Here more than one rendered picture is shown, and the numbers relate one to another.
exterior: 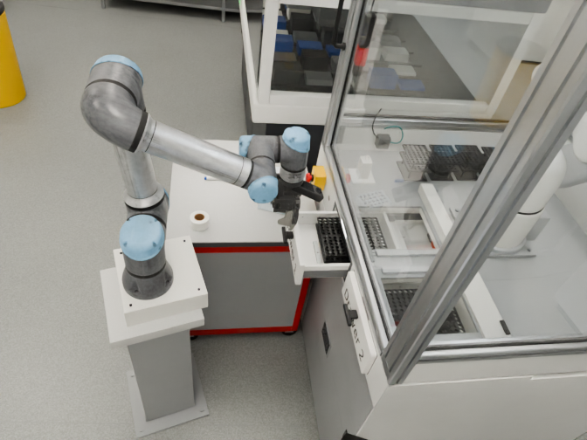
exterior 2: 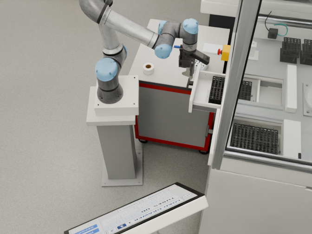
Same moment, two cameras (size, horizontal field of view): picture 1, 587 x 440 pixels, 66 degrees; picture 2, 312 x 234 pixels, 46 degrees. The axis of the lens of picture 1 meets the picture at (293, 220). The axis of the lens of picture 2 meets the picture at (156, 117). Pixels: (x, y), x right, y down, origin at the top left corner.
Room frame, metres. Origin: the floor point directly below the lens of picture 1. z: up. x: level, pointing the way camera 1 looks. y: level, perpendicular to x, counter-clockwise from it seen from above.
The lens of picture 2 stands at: (-0.31, -0.51, 2.40)
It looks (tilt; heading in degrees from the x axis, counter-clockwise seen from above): 51 degrees down; 29
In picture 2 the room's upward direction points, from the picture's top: 1 degrees counter-clockwise
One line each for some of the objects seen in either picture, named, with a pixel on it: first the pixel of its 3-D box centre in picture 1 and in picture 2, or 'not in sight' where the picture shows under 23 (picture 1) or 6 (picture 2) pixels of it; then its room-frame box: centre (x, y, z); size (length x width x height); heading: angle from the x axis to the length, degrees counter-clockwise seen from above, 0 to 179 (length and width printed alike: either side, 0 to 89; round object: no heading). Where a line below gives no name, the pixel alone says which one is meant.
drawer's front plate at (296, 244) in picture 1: (294, 241); (194, 87); (1.04, -0.02, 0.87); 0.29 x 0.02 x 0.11; 15
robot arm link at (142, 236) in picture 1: (143, 243); (107, 73); (0.81, 0.41, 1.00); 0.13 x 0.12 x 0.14; 14
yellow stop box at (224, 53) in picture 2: (317, 177); (225, 52); (1.40, -0.06, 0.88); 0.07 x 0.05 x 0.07; 15
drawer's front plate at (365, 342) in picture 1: (357, 319); (214, 136); (0.78, -0.24, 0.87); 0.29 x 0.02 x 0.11; 15
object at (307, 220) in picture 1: (353, 242); (231, 94); (1.10, -0.22, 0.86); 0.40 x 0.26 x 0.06; 105
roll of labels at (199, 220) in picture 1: (199, 220); (148, 68); (1.14, 0.34, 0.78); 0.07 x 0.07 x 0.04
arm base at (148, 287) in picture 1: (147, 270); (109, 88); (0.81, 0.41, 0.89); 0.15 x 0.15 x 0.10
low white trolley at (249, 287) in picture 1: (238, 245); (179, 90); (1.40, 0.23, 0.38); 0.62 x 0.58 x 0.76; 15
